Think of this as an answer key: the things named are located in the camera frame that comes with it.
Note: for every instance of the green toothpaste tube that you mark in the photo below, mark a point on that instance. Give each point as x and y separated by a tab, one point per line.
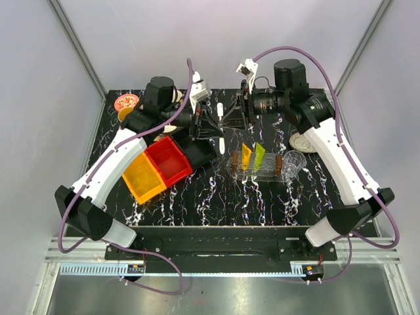
259	156

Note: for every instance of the orange patterned bowl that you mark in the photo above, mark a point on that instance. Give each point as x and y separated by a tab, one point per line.
125	101

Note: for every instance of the white bowl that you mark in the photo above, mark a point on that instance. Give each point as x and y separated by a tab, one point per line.
169	129

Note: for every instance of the yellow plastic bin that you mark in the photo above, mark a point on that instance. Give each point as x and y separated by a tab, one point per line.
143	180

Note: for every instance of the blue mug orange inside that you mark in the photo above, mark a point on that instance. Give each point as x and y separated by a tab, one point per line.
124	113

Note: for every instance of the red plastic bin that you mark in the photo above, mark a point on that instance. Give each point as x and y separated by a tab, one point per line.
169	160

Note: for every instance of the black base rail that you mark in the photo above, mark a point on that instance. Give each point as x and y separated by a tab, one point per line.
232	250

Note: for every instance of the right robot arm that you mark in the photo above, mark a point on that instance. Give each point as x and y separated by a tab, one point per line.
311	112

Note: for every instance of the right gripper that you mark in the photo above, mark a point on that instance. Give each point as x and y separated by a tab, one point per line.
235	118

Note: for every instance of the yellow toothpaste tube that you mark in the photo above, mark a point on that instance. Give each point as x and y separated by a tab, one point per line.
245	156

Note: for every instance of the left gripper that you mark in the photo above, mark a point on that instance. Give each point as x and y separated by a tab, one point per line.
200	121

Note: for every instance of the yellow mug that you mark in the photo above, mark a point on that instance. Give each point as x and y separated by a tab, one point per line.
177	96

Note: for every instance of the clear acrylic rack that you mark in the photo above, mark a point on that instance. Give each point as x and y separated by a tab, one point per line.
269	170

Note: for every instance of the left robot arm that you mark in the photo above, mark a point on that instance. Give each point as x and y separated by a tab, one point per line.
82	204

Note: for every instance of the clear plastic cup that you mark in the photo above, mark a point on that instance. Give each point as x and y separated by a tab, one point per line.
293	162

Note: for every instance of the black plastic bin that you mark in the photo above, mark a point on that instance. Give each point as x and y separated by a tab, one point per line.
199	153

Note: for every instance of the speckled round coaster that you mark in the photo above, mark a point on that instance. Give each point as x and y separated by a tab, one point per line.
299	143

